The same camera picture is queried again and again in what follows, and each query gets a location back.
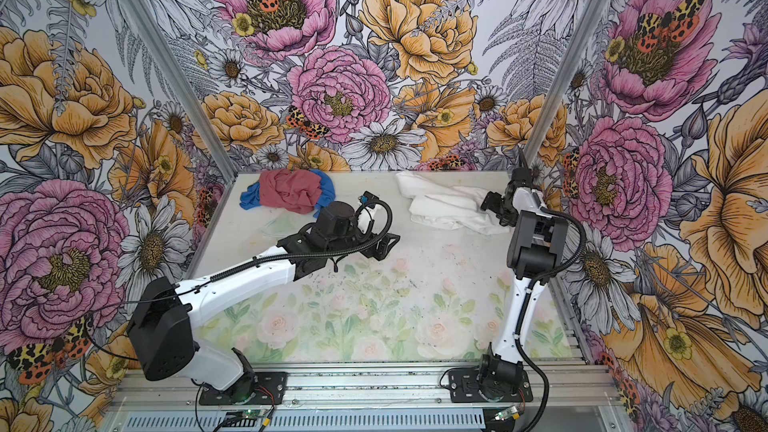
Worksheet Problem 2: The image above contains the blue cloth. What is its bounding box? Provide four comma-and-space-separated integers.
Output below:
239, 169, 336, 215

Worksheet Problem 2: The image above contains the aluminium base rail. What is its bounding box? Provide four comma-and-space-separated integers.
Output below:
113, 360, 620, 411

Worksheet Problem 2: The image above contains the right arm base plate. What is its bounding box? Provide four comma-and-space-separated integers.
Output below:
441, 368, 533, 404

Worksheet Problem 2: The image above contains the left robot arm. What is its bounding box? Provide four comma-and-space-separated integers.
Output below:
126, 192, 400, 405

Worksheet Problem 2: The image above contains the aluminium frame post left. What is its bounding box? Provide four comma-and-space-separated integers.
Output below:
118, 0, 238, 186

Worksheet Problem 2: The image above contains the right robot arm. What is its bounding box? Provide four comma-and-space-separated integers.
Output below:
477, 166, 570, 401

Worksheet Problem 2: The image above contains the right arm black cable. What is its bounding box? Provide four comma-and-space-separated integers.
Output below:
512, 206, 588, 432

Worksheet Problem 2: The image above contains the aluminium frame post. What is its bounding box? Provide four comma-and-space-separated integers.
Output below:
118, 0, 238, 186
524, 0, 610, 164

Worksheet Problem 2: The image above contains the white vented cable duct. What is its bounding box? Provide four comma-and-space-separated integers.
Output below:
114, 408, 486, 431

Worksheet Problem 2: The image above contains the white cloth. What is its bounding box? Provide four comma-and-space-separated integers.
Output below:
395, 171, 509, 235

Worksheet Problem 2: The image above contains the aluminium frame post right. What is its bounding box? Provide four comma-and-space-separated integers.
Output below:
524, 0, 610, 164

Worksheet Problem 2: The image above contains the red cloth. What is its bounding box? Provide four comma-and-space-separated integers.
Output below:
259, 169, 322, 214

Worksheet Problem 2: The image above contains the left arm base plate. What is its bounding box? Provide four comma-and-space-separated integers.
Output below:
197, 371, 288, 406

